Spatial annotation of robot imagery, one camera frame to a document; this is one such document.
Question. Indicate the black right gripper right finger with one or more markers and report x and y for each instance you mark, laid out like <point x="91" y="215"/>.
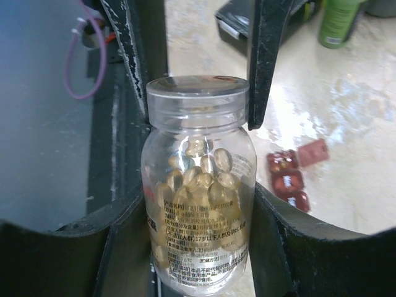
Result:
<point x="295" y="254"/>

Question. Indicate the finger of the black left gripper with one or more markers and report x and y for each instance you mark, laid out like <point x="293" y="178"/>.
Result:
<point x="267" y="21"/>
<point x="140" y="31"/>

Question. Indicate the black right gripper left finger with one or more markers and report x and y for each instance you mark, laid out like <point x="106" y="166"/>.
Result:
<point x="106" y="253"/>

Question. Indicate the red weekly pill organizer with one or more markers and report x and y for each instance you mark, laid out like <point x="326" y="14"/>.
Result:
<point x="285" y="171"/>

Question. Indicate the clear pill bottle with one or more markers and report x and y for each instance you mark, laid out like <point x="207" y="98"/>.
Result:
<point x="199" y="194"/>

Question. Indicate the black razor box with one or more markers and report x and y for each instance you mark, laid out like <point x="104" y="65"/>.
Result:
<point x="233" y="21"/>

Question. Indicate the green cylindrical can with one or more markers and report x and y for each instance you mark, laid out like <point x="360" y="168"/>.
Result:
<point x="339" y="22"/>

